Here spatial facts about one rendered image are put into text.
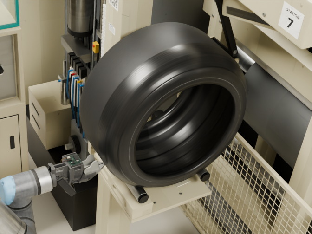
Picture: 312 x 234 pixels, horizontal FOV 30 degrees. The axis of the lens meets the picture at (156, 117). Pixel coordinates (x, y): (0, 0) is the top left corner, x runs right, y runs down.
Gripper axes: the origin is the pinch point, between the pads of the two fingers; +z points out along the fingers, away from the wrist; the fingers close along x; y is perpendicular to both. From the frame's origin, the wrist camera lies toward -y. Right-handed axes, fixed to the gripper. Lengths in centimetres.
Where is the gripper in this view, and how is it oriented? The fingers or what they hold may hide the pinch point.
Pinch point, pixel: (101, 165)
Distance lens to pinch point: 213.9
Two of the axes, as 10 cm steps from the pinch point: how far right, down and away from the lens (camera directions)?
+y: 1.0, -7.7, -6.3
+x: -4.9, -5.8, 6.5
